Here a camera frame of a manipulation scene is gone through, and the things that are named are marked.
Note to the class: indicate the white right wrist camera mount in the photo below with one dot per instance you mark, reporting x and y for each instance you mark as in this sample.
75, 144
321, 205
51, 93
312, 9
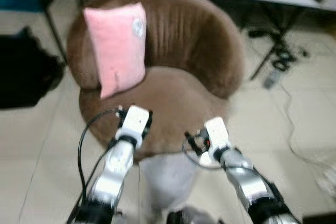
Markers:
216, 135

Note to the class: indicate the black slanted table leg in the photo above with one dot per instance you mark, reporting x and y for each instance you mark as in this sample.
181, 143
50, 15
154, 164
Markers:
273, 45

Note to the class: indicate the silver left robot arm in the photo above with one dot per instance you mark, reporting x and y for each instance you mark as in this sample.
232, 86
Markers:
113, 171

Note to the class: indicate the pink pillow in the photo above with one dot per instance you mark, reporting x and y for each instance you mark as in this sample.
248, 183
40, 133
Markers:
115, 45

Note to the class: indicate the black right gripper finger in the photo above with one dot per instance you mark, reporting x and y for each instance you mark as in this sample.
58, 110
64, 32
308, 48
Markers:
191, 140

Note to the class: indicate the robot right leg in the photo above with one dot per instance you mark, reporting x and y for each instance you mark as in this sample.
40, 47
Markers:
176, 219

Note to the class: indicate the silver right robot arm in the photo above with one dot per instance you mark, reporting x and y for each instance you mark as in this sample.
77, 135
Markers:
252, 182

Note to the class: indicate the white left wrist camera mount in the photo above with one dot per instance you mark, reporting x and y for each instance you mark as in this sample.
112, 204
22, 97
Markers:
134, 121

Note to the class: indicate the black thin table leg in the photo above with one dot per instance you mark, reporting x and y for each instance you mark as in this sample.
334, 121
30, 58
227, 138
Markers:
50, 19

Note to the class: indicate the grey power strip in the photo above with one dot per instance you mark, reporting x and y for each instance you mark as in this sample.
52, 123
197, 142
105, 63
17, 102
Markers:
271, 78

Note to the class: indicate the white power strip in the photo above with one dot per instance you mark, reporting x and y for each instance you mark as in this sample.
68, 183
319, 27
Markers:
328, 182

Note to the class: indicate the brown round sofa chair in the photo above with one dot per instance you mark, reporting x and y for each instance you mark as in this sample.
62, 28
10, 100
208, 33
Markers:
199, 40

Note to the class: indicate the black bag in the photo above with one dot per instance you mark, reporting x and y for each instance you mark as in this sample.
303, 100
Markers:
26, 72

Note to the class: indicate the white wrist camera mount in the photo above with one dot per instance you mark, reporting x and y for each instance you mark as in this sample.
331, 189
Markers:
216, 135
134, 121

